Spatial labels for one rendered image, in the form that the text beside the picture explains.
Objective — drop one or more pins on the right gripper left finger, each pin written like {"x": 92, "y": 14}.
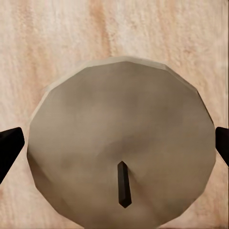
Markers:
{"x": 11, "y": 143}

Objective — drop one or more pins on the pillar candle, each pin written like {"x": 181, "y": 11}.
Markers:
{"x": 121, "y": 143}

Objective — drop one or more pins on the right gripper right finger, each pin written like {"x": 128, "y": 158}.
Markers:
{"x": 222, "y": 142}

